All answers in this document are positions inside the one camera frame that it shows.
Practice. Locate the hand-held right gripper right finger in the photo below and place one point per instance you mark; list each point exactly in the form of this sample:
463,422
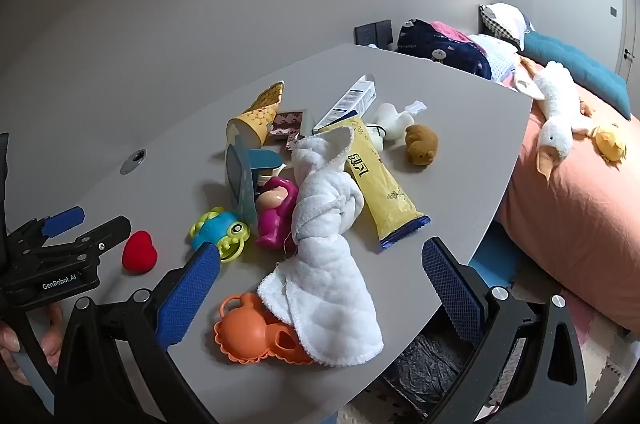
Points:
452,294

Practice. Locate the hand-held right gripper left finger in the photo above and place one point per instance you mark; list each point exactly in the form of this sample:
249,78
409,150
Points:
190,289

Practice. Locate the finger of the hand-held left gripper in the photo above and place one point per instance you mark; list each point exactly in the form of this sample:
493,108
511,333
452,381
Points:
62,221
102,234

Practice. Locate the red plush heart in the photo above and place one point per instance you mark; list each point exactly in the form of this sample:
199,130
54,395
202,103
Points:
140,252

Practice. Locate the blue yellow turtle toy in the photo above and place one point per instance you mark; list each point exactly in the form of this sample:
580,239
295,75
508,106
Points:
217,229

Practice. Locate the bin with black bag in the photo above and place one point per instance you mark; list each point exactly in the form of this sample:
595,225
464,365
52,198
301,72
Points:
425,369

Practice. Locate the pink doll toy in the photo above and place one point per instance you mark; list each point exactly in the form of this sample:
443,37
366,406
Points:
274,224

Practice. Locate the teal plastic cup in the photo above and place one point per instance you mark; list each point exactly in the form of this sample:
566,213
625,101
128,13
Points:
265,158

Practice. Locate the person's left hand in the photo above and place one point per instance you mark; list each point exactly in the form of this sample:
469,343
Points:
50,339

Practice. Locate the orange plastic toy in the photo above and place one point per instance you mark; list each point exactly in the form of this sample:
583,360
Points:
250,334

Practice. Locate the yellow tube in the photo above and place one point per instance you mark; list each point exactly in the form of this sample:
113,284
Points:
387,194

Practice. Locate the knotted white towel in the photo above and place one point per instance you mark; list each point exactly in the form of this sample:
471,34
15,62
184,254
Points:
325,284

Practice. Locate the bed with orange sheet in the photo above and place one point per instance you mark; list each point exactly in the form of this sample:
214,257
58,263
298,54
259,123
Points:
575,214

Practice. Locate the brown plush bear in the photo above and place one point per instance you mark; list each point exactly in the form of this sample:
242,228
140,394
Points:
420,146

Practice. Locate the foam puzzle floor mat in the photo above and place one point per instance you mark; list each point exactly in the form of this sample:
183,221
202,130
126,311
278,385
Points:
600,369

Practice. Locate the white plush toy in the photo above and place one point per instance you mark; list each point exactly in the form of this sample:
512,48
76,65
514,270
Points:
395,121

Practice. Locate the small brown pink packet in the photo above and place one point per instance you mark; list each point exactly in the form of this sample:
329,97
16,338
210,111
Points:
287,123

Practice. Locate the white goose plush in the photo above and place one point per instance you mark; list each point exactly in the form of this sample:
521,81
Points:
552,103

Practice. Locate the yellow chick plush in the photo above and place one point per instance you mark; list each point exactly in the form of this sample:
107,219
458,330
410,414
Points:
610,143

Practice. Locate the white blue carton box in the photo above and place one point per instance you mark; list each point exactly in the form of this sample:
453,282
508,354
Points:
350,101

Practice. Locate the white blue knitted cloth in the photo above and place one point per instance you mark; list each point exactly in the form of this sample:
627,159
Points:
500,53

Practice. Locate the navy patterned blanket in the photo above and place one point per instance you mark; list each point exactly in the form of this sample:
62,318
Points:
430,43

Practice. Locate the teal pillow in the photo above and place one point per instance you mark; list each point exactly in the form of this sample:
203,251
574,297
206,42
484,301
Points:
575,63

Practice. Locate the pink cloth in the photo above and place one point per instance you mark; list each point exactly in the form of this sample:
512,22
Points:
450,31

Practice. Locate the checked pillow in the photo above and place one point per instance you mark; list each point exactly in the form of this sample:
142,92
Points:
505,21

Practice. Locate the white door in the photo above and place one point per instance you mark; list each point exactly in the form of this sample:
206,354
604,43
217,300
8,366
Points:
631,23

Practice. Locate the black wall sockets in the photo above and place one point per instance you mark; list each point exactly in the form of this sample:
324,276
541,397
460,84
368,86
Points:
372,34

